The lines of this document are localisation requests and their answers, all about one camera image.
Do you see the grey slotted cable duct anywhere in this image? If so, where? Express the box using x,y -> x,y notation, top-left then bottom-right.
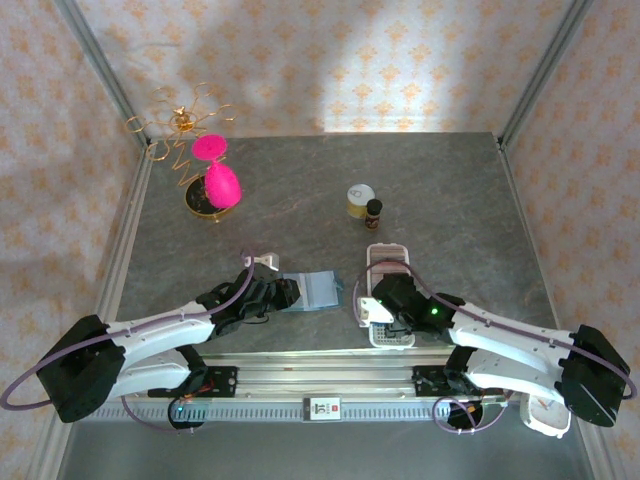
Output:
94,399 -> 506,424

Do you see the pink hourglass on stand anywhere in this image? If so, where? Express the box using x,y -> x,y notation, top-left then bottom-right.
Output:
192,133 -> 244,210

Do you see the small black-capped spice bottle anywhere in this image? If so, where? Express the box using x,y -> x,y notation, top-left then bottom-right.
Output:
363,198 -> 384,232

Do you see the aluminium frame side rail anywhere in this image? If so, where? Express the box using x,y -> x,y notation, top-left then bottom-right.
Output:
497,134 -> 564,326
94,144 -> 154,321

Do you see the blue card holder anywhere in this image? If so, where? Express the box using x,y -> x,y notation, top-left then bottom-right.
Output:
279,269 -> 346,314

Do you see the white square alarm clock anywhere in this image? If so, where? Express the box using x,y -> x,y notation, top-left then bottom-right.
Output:
519,392 -> 572,440

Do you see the white number label tag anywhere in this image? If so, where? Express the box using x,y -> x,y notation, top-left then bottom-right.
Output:
302,396 -> 343,423

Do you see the stack of coloured cards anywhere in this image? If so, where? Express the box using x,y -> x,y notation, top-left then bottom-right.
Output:
372,247 -> 407,276

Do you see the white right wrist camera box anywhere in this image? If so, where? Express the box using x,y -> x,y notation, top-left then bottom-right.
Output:
357,296 -> 397,329

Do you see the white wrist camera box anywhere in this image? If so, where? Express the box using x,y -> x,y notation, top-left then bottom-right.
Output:
357,296 -> 397,329
245,252 -> 280,272

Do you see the gold tin can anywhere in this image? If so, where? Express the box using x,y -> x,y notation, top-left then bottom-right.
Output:
345,183 -> 377,220

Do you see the aluminium frame post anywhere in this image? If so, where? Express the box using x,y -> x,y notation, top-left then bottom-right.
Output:
52,0 -> 151,151
499,0 -> 594,149

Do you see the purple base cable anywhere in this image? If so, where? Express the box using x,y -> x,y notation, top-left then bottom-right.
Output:
119,399 -> 204,436
432,397 -> 507,435

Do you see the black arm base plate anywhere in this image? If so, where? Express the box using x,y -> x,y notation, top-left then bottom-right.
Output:
149,365 -> 239,400
412,364 -> 501,399

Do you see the white plastic card tray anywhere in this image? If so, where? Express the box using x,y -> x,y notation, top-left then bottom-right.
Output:
366,243 -> 417,349

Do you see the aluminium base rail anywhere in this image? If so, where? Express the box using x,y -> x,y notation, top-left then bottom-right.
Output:
199,349 -> 566,401

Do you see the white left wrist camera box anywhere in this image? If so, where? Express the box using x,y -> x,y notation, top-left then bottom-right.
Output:
245,252 -> 280,272

